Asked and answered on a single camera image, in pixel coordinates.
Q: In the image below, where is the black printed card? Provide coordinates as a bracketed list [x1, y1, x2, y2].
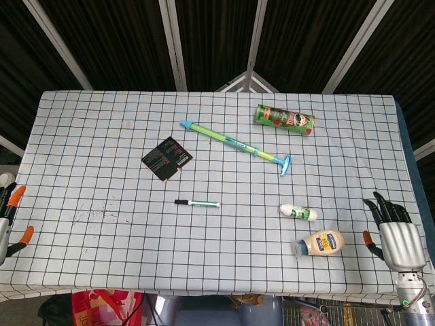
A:
[141, 136, 194, 184]

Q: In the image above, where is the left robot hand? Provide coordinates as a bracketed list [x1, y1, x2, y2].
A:
[0, 183, 35, 266]

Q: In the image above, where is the white triangular frame foot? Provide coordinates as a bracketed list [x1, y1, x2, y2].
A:
[214, 71, 281, 93]

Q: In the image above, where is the blue checked tablecloth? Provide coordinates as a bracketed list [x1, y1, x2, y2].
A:
[0, 90, 435, 303]

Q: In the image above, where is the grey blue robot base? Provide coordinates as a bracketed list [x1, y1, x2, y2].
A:
[145, 293, 283, 326]

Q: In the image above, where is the green chips can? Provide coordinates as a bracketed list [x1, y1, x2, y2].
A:
[254, 103, 315, 138]

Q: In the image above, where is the metal wire basket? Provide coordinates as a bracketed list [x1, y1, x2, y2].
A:
[281, 297, 405, 326]

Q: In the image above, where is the red patterned bag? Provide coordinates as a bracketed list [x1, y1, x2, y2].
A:
[70, 289, 145, 326]

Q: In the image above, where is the white yogurt bottle green label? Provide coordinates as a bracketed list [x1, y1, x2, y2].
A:
[279, 203, 319, 221]

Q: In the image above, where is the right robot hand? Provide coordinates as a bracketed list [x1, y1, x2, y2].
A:
[362, 192, 428, 272]

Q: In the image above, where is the green blue water squirter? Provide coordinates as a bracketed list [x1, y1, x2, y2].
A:
[179, 120, 293, 177]

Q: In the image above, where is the black bag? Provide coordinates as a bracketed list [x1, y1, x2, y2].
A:
[37, 295, 74, 326]

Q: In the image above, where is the mayonnaise squeeze bottle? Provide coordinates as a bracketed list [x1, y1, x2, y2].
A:
[292, 229, 345, 261]

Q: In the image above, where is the blue table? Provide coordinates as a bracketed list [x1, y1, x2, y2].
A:
[396, 98, 435, 269]

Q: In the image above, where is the white green marker body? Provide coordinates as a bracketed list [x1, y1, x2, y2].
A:
[186, 200, 221, 209]

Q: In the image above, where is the white screen frame post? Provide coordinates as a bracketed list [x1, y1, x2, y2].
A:
[158, 0, 188, 92]
[321, 0, 397, 94]
[413, 138, 435, 162]
[243, 0, 269, 91]
[0, 134, 25, 159]
[22, 0, 94, 91]

